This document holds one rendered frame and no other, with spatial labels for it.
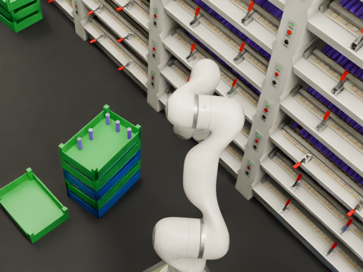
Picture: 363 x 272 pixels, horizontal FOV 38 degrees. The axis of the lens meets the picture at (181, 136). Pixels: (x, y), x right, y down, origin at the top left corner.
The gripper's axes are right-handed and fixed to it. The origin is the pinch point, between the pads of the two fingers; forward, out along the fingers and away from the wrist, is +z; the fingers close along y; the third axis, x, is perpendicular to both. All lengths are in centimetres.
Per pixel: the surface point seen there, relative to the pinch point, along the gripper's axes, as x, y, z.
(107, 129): 14.7, -46.1, 0.7
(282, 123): 1.7, 30.0, 2.5
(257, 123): 4.4, 20.0, 3.6
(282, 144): -6.0, 28.7, 5.5
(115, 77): 71, -60, 42
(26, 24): 114, -111, 26
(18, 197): -5, -96, 12
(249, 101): 15.2, 18.2, 3.1
